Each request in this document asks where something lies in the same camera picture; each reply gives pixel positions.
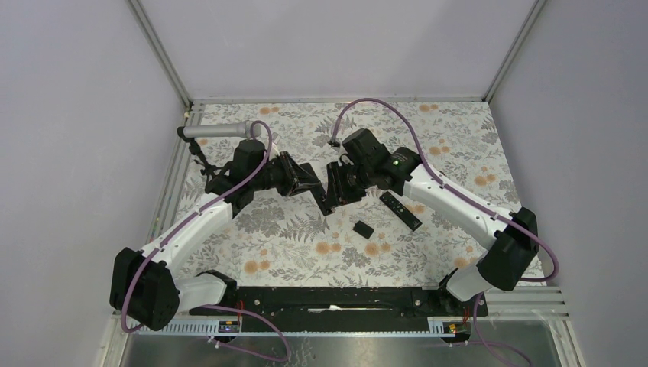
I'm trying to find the grey microphone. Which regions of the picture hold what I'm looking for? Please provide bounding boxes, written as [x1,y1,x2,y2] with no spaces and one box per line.
[177,121,262,139]

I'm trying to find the floral table mat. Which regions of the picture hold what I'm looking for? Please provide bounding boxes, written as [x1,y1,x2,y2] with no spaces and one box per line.
[180,102,520,287]

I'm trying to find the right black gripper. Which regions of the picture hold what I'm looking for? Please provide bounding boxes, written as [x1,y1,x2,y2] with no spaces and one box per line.
[323,160,374,209]

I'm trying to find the black remote control with buttons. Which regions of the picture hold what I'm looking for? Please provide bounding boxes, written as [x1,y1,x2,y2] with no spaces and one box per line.
[379,191,422,231]

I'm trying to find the black remote control back up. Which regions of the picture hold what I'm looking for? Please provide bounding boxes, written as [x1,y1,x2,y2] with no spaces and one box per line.
[309,184,335,216]

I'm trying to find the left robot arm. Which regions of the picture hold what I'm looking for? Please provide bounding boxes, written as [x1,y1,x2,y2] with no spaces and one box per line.
[109,140,329,331]

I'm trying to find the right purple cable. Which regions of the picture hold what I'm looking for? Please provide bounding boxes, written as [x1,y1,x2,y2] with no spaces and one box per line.
[331,98,560,284]

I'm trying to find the black battery cover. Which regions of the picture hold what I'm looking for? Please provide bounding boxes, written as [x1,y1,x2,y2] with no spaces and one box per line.
[352,221,374,239]

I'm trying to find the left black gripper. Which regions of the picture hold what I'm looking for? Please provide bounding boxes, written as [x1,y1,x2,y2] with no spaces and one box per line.
[251,151,321,197]

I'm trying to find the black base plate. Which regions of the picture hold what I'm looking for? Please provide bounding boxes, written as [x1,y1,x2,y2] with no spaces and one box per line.
[220,287,489,333]

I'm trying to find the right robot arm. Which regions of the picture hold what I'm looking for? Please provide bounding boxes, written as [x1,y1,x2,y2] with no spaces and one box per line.
[326,128,539,315]

